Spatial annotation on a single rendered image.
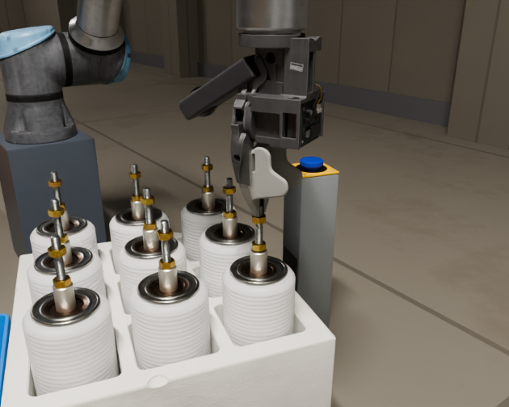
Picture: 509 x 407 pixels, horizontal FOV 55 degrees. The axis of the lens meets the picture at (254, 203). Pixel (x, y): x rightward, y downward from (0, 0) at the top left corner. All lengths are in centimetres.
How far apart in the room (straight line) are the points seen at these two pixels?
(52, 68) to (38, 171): 22
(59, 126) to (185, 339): 68
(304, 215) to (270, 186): 28
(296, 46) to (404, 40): 239
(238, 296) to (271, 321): 5
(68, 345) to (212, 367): 16
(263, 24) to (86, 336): 38
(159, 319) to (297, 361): 18
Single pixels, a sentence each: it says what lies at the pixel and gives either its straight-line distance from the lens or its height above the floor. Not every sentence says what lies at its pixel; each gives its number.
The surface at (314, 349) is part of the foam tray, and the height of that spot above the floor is 17.
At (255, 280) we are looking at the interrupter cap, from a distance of 62.
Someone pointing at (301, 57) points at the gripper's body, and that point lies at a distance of 53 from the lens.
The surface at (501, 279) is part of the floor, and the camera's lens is 126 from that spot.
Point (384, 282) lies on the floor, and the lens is 115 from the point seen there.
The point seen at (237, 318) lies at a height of 20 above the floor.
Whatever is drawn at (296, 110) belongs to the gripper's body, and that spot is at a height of 47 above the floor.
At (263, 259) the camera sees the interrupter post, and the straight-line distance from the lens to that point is 63.
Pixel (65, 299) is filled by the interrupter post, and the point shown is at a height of 27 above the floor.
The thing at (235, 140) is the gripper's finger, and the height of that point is 43.
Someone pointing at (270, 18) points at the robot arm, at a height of 56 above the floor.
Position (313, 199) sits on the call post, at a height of 27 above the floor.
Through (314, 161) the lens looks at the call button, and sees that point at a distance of 83.
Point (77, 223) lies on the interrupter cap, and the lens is 83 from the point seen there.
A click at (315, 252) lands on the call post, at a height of 17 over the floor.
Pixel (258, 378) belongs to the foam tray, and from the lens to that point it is 64.
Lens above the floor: 57
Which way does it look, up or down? 22 degrees down
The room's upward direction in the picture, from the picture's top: straight up
